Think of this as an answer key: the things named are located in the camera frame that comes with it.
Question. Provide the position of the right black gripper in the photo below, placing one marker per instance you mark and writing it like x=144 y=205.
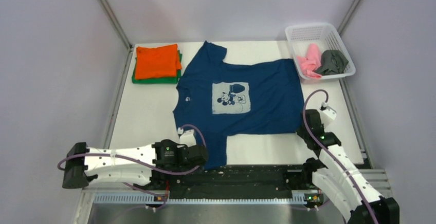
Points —
x=301 y=133

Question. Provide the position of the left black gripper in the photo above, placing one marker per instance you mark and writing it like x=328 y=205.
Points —
x=195 y=166

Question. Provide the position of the blue printed t-shirt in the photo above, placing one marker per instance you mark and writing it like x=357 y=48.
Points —
x=223 y=99

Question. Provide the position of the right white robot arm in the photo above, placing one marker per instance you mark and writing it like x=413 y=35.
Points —
x=339 y=179

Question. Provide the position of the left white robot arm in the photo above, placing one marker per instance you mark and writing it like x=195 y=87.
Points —
x=149 y=166

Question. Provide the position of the pink t-shirt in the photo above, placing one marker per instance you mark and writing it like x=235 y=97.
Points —
x=311 y=62

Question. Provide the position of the grey t-shirt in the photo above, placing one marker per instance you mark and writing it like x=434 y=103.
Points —
x=332 y=62

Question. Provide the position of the folded green t-shirt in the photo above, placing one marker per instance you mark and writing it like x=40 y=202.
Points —
x=163 y=80

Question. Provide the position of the white plastic basket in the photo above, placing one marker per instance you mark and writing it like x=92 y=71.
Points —
x=326 y=37

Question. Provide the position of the folded orange t-shirt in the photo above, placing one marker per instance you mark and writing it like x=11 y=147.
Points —
x=156 y=63

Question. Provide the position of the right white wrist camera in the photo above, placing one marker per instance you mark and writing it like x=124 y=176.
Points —
x=327 y=114

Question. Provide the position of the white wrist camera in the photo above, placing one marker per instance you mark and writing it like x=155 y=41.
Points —
x=187 y=136
x=327 y=114

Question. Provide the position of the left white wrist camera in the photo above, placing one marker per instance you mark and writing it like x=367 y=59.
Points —
x=187 y=136

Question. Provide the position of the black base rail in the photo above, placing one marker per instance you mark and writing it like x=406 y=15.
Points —
x=237 y=182

